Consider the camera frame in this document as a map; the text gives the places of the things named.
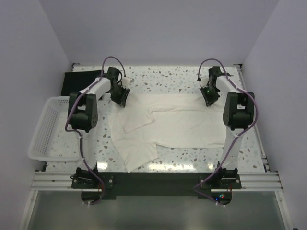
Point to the folded black t shirt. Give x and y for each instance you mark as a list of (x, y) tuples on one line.
[(77, 81)]

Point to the white plastic basket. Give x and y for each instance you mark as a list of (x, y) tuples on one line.
[(51, 142)]

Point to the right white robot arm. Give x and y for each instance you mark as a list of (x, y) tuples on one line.
[(238, 117)]

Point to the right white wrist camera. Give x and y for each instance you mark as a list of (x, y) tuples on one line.
[(204, 82)]

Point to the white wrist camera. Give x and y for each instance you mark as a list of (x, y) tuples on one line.
[(127, 81), (204, 82)]

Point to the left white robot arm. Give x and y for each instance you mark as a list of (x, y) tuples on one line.
[(83, 110)]

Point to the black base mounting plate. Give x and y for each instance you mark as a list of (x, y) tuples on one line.
[(110, 185)]

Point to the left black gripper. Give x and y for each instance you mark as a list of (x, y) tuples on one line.
[(121, 100)]

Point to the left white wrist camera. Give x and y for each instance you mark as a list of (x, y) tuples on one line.
[(127, 81)]

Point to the aluminium front rail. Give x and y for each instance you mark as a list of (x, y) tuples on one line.
[(250, 181)]

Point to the white t shirt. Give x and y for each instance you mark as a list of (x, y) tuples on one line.
[(169, 120)]

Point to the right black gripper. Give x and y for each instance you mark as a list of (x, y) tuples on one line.
[(209, 100)]

